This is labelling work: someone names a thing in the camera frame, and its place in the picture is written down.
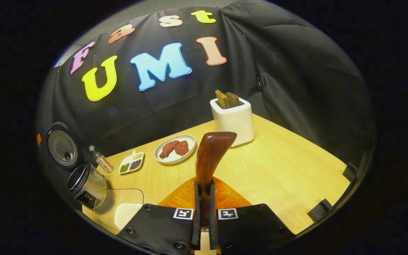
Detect white rice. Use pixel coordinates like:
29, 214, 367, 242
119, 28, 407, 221
114, 203, 143, 230

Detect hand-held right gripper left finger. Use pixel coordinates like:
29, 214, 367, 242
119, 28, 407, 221
117, 177, 202, 255

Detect brown toast slice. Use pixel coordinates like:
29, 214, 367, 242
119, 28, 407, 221
225, 92, 242, 107
215, 90, 229, 109

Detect white toaster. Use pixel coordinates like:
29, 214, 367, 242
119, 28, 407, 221
210, 97, 254, 147

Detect black backdrop cloth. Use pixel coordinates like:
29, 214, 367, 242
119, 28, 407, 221
36, 0, 376, 213

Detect small clear glass bottle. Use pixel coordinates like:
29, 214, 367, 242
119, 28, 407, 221
89, 144, 114, 174

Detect brown wooden spoon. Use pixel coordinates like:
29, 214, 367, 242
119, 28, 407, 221
195, 132, 237, 227

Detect white round plate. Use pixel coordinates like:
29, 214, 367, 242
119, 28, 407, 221
154, 135, 196, 165

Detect clear plastic container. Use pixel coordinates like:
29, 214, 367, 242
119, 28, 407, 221
93, 188, 144, 231

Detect white divided bean dish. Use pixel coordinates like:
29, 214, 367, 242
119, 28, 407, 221
118, 150, 145, 175

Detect black table clamp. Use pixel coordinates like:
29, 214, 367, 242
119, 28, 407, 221
342, 162, 359, 182
307, 199, 333, 222

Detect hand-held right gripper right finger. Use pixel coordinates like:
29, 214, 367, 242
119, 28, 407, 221
209, 177, 296, 255

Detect red meat piece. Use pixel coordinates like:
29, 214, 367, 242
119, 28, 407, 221
174, 141, 189, 156
159, 140, 180, 159

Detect dark grey rice cooker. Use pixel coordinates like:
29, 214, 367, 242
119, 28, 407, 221
46, 122, 108, 210

